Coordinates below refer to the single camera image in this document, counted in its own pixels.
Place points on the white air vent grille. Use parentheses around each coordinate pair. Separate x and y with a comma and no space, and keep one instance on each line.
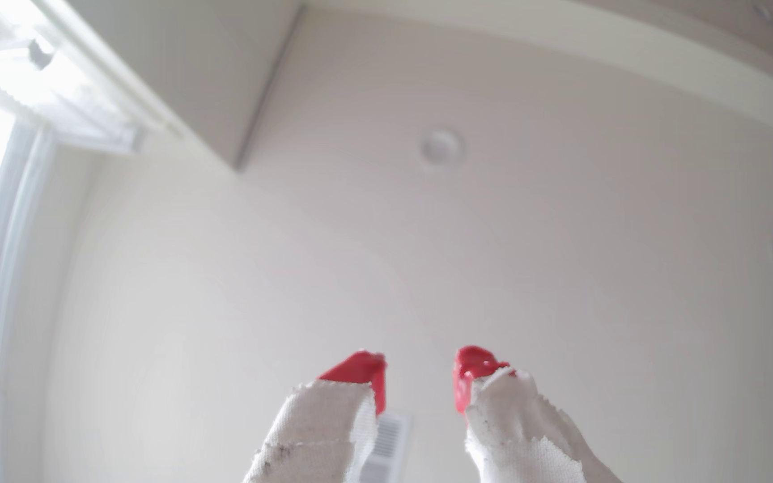
(388,446)

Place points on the white window blind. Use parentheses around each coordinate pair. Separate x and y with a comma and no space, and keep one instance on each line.
(31,74)

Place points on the gripper finger cloth-wrapped red tip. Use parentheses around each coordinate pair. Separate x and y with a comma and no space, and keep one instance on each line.
(319,429)
(521,429)

